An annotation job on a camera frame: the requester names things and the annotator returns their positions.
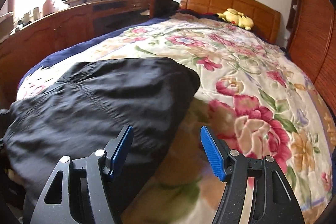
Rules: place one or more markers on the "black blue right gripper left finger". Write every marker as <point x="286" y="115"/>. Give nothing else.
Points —
<point x="77" y="189"/>

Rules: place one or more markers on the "black large jacket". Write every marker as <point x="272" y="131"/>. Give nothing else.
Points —
<point x="89" y="105"/>

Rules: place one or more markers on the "wooden chair with dark clothes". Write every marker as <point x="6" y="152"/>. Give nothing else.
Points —
<point x="160" y="8"/>

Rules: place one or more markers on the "floral bed blanket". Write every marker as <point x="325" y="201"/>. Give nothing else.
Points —
<point x="291" y="122"/>

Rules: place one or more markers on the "wooden desk cabinet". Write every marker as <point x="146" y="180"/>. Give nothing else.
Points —
<point x="55" y="32"/>

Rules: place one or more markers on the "wooden slatted wardrobe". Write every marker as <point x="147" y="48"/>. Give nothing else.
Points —
<point x="312" y="46"/>

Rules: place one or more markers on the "wooden bed headboard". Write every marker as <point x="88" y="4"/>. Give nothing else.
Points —
<point x="266" y="20"/>

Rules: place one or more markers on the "yellow Pikachu plush toy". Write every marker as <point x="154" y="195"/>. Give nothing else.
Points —
<point x="237" y="19"/>

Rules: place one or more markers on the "pink bottle on windowsill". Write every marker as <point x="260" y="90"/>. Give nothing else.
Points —
<point x="48" y="8"/>

